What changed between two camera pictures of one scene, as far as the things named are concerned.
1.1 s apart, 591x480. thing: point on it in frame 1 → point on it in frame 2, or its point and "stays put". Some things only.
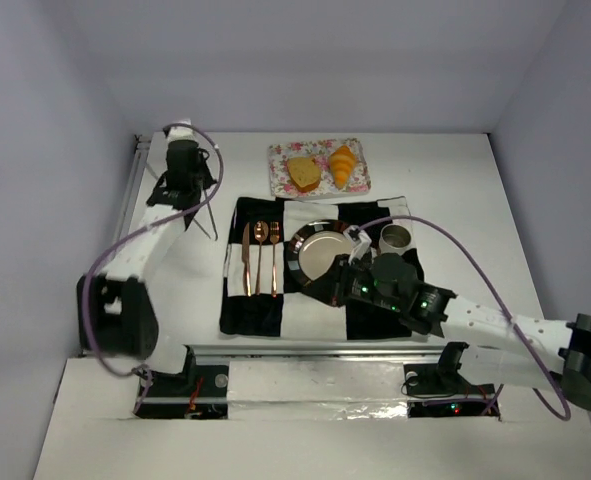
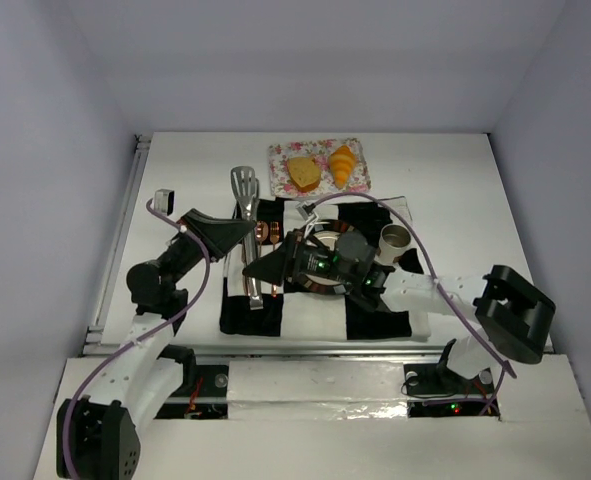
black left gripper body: x=176 y=197 → x=195 y=233
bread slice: x=305 y=173 stays put
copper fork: x=274 y=230 stays put
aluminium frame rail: x=141 y=144 stays put
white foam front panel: x=316 y=391 stays put
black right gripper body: x=339 y=279 → x=293 y=265
